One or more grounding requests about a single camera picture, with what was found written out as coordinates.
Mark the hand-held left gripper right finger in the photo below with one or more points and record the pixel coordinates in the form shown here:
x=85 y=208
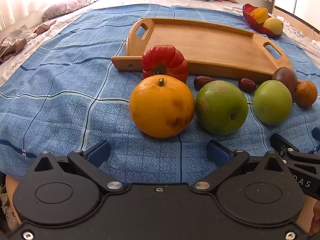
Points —
x=217 y=152

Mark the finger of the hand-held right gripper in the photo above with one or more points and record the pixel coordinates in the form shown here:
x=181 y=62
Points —
x=317 y=135
x=305 y=172

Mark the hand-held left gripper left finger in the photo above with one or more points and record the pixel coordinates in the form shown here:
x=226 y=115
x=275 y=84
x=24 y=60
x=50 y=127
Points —
x=100 y=151

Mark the small orange-brown round fruit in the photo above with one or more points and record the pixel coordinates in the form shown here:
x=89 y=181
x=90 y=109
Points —
x=306 y=93

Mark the large green apple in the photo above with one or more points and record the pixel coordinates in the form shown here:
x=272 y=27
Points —
x=220 y=107

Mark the small green apple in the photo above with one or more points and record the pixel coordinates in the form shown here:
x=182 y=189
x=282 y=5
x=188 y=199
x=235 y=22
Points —
x=272 y=102

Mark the dark purple passion fruit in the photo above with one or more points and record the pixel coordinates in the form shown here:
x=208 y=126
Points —
x=285 y=77

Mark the dried red date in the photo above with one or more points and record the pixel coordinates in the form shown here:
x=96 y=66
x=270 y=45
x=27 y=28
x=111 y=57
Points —
x=247 y=85
x=201 y=82

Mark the orange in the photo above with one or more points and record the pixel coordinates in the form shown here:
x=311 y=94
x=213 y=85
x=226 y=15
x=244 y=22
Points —
x=160 y=107

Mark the ribbed red tomato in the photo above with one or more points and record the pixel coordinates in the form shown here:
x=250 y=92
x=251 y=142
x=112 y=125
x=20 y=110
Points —
x=162 y=57

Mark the blue plaid blanket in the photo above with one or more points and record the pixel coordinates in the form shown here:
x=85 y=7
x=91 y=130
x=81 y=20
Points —
x=62 y=92

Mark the white sneaker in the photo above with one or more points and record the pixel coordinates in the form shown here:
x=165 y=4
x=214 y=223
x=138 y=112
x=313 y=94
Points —
x=6 y=210

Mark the yellow mango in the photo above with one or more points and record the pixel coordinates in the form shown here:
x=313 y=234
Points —
x=273 y=25

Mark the light grey bed sheet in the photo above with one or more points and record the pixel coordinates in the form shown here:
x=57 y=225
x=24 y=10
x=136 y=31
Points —
x=27 y=52

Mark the yellow starfruit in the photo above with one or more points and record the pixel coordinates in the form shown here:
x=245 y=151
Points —
x=260 y=15

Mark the brown and white garment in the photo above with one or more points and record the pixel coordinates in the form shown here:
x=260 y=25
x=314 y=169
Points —
x=15 y=46

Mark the white wardrobe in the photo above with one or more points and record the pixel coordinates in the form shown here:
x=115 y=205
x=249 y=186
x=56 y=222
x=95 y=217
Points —
x=300 y=0

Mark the red glass bowl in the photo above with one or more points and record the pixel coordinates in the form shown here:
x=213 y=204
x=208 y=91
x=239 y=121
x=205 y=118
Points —
x=248 y=15

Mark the small white box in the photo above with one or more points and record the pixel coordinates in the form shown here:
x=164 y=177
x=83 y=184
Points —
x=228 y=8

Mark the purple floral pillow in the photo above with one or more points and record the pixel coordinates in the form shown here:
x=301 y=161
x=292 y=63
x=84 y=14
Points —
x=67 y=6

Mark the white sheer curtain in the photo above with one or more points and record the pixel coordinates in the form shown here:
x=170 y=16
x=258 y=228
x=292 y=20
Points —
x=25 y=0

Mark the bed frame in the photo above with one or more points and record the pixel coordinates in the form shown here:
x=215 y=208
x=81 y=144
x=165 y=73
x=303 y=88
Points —
x=262 y=2

